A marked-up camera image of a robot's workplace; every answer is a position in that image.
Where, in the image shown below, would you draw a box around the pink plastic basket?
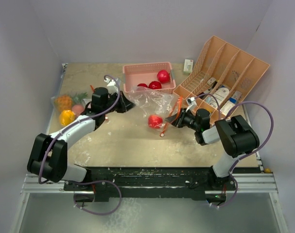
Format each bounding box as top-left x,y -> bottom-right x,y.
122,62 -> 176,94

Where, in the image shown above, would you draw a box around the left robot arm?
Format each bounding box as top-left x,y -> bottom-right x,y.
27,87 -> 135,190

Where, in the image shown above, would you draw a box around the orange desk file organizer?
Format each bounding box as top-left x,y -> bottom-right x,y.
173,36 -> 270,123

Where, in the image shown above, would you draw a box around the fake red apple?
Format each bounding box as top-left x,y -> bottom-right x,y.
137,83 -> 148,88
148,115 -> 163,129
148,81 -> 162,90
156,70 -> 171,83

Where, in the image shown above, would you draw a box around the small white box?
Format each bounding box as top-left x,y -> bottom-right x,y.
183,59 -> 193,75

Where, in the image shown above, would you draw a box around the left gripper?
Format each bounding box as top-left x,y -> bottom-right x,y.
102,91 -> 135,115

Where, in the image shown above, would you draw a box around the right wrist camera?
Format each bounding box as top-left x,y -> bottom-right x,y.
186,97 -> 197,112

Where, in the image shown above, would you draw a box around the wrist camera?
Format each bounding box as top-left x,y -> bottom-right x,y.
186,97 -> 197,112
104,78 -> 121,94

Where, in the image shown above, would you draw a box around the clear zip bag red apples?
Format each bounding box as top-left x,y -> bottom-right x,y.
127,87 -> 182,137

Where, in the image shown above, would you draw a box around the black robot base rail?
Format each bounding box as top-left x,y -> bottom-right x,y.
64,167 -> 236,202

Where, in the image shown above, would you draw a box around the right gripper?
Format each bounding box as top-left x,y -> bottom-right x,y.
165,107 -> 200,131

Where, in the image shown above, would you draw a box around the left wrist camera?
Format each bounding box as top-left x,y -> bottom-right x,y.
104,78 -> 121,94

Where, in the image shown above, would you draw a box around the fake yellow pepper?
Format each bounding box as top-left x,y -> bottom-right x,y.
59,110 -> 75,127

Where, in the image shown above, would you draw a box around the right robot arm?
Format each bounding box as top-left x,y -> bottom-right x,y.
165,108 -> 260,190

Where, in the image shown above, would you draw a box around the fake pineapple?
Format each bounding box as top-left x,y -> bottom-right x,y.
54,95 -> 73,112

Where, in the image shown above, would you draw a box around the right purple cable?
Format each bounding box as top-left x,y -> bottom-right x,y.
193,93 -> 275,209

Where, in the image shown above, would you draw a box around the clear zip bag mixed fruit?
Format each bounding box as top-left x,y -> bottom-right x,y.
51,85 -> 95,129

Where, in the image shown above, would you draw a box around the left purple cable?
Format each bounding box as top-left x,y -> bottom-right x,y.
38,74 -> 123,216

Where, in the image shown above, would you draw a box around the purple cable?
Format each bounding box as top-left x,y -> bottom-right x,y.
38,74 -> 123,216
193,93 -> 275,209

